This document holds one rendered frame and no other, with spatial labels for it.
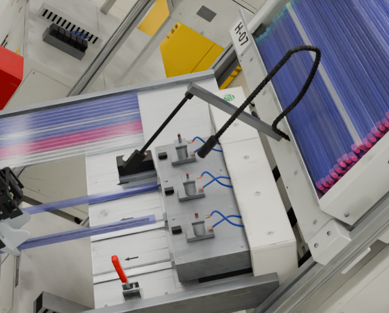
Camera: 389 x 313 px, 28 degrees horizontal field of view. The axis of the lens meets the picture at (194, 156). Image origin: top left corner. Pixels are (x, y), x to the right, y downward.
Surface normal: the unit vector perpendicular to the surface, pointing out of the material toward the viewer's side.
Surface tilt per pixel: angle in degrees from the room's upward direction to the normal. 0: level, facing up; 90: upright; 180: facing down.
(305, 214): 90
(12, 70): 0
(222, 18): 90
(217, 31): 90
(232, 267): 90
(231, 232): 44
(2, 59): 0
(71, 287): 0
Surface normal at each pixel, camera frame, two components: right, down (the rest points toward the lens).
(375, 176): 0.15, 0.62
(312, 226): -0.79, -0.40
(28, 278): 0.59, -0.68
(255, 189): -0.13, -0.76
